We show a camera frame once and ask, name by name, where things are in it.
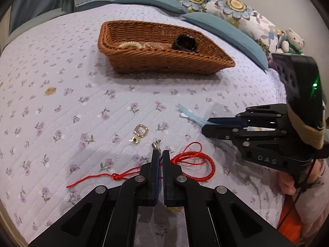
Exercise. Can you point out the person's right hand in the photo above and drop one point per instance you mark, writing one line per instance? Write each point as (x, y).
(286, 185)

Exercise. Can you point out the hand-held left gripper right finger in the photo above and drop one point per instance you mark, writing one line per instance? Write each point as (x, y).
(167, 177)

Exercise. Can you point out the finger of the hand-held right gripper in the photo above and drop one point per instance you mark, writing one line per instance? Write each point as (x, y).
(221, 132)
(226, 121)

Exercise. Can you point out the white teddy bear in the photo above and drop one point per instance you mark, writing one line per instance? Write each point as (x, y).
(291, 41)

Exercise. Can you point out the light blue plastic strip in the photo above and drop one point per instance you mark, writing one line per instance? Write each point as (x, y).
(191, 117)

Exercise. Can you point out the orange cloth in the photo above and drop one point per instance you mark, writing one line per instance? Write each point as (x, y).
(290, 223)

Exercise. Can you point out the lilac floral quilt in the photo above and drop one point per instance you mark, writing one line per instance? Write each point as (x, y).
(77, 108)

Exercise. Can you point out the green mattress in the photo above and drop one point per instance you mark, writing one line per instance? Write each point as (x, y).
(38, 20)

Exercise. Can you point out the person's right forearm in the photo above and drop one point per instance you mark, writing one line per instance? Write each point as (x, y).
(313, 205)

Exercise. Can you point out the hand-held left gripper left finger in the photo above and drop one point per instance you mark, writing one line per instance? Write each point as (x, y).
(155, 175)

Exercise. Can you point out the black watch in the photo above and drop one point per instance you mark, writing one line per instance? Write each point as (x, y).
(185, 43)

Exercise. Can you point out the brown wicker basket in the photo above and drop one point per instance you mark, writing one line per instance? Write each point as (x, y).
(159, 59)

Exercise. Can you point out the metal swivel clasp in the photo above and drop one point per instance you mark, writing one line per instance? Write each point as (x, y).
(138, 133)

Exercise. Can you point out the teal cushion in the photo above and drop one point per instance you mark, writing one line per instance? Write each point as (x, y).
(154, 2)
(231, 33)

